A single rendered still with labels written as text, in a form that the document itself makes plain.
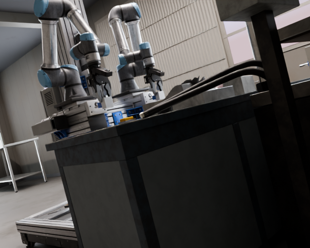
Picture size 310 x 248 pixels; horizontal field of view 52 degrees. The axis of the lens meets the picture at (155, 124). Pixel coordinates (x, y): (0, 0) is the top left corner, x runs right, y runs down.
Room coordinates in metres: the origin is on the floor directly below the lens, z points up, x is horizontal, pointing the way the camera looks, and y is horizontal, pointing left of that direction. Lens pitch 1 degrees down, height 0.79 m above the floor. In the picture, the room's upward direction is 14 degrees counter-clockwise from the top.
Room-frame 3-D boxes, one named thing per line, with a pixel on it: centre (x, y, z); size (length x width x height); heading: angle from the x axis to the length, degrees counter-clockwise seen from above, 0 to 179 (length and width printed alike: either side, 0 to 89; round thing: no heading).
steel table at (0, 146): (7.69, 3.72, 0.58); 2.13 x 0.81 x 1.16; 47
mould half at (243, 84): (2.16, -0.43, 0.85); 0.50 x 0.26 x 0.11; 56
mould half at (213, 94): (1.87, -0.21, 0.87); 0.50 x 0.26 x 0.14; 39
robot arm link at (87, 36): (1.66, 0.23, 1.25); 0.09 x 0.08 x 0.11; 42
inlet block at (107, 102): (1.67, 0.24, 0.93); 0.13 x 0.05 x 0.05; 44
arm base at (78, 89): (2.11, 0.46, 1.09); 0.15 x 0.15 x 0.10
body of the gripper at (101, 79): (1.66, 0.24, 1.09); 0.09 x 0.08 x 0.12; 44
